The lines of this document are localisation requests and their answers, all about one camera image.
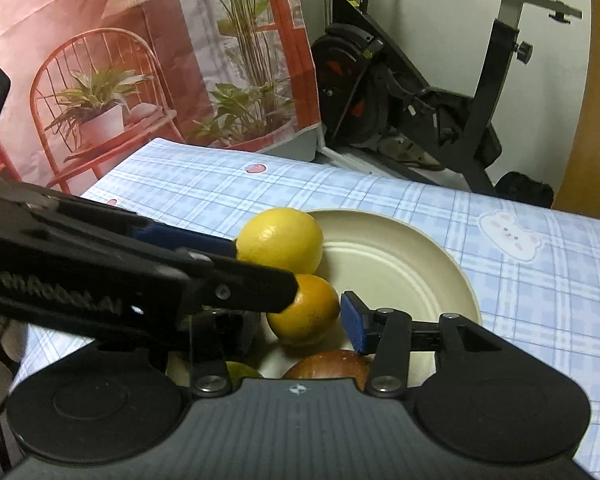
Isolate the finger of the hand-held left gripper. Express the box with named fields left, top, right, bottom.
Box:
left=130, top=240, right=300, bottom=314
left=25, top=187, right=239, bottom=261

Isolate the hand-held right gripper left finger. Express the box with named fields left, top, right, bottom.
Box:
left=167, top=310, right=261, bottom=397

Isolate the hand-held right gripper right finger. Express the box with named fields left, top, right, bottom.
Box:
left=340, top=290, right=531, bottom=399

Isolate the orange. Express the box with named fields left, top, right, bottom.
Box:
left=266, top=274, right=341, bottom=347

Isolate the red apple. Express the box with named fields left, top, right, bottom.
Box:
left=281, top=349, right=376, bottom=391

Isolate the yellow lemon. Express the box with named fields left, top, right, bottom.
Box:
left=235, top=207, right=325, bottom=276

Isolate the beige round plate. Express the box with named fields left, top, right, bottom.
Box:
left=165, top=208, right=482, bottom=392

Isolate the green apple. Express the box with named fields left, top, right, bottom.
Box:
left=225, top=361, right=266, bottom=391

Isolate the blue plaid tablecloth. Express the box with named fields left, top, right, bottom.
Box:
left=10, top=137, right=600, bottom=480

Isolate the camouflage sandal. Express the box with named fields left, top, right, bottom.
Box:
left=377, top=136, right=446, bottom=172

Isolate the printed plant backdrop cloth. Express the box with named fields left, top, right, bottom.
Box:
left=0, top=0, right=324, bottom=199

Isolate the black bag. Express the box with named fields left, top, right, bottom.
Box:
left=495, top=171, right=555, bottom=209

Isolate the black exercise bike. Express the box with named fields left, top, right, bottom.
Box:
left=310, top=0, right=584, bottom=196

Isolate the wooden door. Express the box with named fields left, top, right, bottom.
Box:
left=552, top=0, right=600, bottom=224

